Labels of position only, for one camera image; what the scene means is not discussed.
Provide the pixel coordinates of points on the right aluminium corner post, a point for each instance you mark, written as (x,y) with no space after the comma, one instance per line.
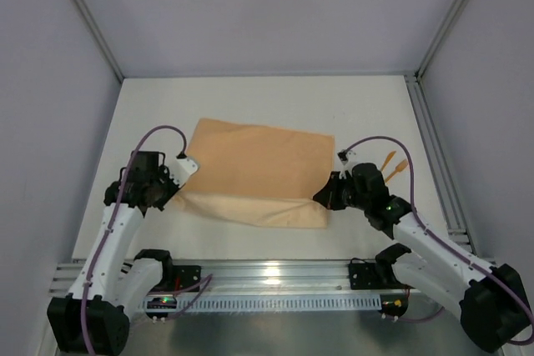
(453,14)

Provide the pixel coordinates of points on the slotted grey cable duct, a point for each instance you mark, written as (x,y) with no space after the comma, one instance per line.
(286,303)

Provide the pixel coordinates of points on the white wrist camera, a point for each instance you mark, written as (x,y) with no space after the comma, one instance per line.
(347,158)
(182,169)

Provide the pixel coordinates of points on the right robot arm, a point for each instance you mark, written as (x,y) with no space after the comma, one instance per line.
(489,302)

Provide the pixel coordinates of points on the aluminium corner post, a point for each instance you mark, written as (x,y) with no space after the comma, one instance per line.
(453,14)
(96,34)

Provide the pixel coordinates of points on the left controller board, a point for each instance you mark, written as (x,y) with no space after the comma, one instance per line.
(160,307)

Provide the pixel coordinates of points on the right aluminium side rail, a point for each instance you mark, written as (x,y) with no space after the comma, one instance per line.
(447,193)

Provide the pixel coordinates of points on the aluminium front rail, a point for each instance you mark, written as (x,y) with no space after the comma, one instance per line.
(228,277)

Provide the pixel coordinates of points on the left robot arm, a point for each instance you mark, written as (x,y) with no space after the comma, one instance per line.
(94,316)

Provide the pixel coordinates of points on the peach satin napkin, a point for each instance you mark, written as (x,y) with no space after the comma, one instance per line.
(258,175)

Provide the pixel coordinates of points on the controller board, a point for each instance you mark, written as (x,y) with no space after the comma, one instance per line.
(393,309)
(160,307)

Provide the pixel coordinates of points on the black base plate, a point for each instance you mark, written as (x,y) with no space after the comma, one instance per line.
(363,274)
(179,277)

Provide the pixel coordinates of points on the orange plastic knife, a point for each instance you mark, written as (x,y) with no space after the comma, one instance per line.
(387,160)

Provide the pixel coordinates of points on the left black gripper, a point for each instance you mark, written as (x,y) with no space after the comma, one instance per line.
(165,188)

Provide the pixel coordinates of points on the orange plastic fork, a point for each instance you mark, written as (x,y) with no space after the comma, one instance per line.
(399,168)

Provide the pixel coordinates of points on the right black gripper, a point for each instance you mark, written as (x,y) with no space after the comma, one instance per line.
(336,193)

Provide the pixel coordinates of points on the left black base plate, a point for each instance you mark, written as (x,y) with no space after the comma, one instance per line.
(179,277)

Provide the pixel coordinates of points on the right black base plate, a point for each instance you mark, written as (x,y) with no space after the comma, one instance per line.
(363,274)

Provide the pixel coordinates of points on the left aluminium corner post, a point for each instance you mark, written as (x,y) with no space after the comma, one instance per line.
(96,34)

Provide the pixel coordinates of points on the right controller board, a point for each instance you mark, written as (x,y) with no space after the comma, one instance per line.
(393,309)

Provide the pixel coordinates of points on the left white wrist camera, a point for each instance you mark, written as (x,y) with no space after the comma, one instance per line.
(182,169)

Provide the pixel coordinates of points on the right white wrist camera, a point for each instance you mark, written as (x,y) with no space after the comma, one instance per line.
(347,158)

